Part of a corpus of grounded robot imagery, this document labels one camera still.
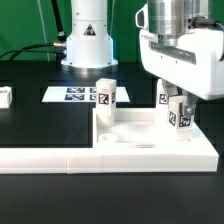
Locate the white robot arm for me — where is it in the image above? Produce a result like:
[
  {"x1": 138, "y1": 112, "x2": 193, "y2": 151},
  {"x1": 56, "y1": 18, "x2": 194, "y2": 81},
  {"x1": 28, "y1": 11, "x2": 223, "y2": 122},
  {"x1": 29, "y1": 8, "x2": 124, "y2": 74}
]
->
[{"x1": 62, "y1": 0, "x2": 224, "y2": 116}]

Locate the white L-shaped obstacle fence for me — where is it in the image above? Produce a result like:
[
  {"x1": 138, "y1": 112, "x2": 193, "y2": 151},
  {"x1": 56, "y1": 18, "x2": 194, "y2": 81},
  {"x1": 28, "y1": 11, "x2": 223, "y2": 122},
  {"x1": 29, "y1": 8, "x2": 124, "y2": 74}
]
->
[{"x1": 0, "y1": 112, "x2": 220, "y2": 175}]

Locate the white marker sheet with tags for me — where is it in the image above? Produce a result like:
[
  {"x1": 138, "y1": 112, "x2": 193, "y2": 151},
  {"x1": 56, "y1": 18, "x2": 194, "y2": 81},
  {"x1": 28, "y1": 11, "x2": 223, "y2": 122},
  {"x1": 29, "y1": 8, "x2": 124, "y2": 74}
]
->
[{"x1": 41, "y1": 86, "x2": 131, "y2": 103}]

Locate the black cable bundle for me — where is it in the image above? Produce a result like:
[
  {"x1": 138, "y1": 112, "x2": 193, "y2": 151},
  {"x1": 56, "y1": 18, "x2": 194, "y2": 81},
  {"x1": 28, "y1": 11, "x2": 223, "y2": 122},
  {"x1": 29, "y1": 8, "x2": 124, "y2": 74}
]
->
[{"x1": 0, "y1": 0, "x2": 69, "y2": 62}]

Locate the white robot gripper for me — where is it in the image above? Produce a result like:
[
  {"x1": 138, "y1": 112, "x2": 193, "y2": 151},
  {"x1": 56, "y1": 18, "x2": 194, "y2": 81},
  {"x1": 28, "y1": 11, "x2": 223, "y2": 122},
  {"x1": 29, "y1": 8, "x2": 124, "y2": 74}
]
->
[{"x1": 135, "y1": 4, "x2": 224, "y2": 117}]

